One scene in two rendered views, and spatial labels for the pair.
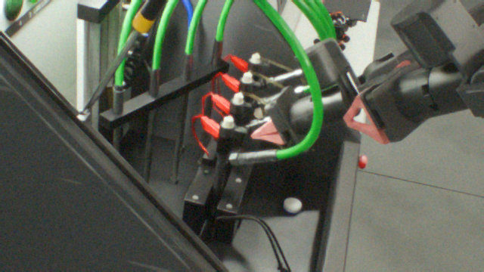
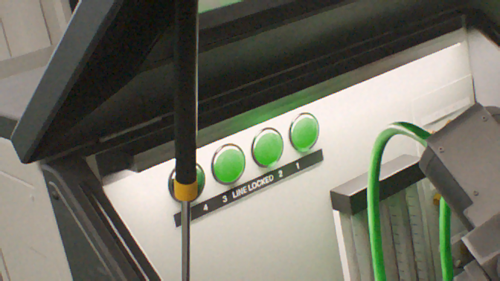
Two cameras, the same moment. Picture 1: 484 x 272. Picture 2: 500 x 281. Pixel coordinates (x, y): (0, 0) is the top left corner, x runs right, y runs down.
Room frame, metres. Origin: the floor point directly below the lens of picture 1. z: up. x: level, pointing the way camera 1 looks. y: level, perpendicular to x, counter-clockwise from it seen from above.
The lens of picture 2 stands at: (0.27, -0.42, 1.70)
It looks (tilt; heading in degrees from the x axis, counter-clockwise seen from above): 17 degrees down; 50
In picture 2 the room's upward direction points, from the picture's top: 11 degrees counter-clockwise
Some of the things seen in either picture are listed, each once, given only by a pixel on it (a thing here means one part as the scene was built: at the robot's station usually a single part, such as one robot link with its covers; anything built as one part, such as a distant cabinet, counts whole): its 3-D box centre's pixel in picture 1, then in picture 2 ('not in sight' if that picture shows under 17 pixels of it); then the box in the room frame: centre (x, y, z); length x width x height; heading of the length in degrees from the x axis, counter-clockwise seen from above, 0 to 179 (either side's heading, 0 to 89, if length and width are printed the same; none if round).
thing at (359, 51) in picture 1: (332, 47); not in sight; (1.64, -0.19, 0.97); 0.70 x 0.22 x 0.03; 174
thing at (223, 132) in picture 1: (225, 171); not in sight; (0.96, 0.02, 1.03); 0.05 x 0.03 x 0.21; 84
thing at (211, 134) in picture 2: not in sight; (315, 90); (0.98, 0.30, 1.43); 0.54 x 0.03 x 0.02; 174
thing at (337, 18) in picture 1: (336, 28); not in sight; (1.67, -0.19, 1.01); 0.23 x 0.11 x 0.06; 174
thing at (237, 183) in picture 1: (227, 180); not in sight; (1.08, 0.02, 0.91); 0.34 x 0.10 x 0.15; 174
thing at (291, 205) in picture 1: (292, 205); not in sight; (1.12, -0.13, 0.84); 0.04 x 0.04 x 0.01
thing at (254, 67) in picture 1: (252, 104); not in sight; (1.19, 0.00, 1.03); 0.05 x 0.03 x 0.21; 84
